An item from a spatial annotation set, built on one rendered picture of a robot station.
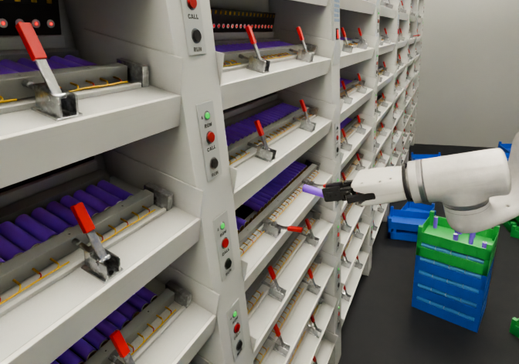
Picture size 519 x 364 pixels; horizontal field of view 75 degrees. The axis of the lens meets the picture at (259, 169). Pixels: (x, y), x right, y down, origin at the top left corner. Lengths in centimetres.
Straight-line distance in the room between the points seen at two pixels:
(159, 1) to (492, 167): 57
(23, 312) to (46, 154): 17
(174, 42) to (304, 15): 71
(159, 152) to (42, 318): 26
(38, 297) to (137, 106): 23
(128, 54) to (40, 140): 22
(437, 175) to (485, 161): 8
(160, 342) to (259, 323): 33
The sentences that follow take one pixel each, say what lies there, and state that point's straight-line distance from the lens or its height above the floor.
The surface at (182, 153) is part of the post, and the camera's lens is 52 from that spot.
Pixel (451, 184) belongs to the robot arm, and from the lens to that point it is 69.
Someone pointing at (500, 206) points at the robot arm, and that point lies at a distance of 77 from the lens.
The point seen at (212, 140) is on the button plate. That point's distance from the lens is 53.
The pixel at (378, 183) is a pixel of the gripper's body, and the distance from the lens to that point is 69.
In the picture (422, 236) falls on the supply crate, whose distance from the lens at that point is 184.
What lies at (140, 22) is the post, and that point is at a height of 140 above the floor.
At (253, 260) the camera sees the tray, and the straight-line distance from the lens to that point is 76.
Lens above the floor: 135
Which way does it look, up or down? 20 degrees down
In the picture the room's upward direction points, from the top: 5 degrees counter-clockwise
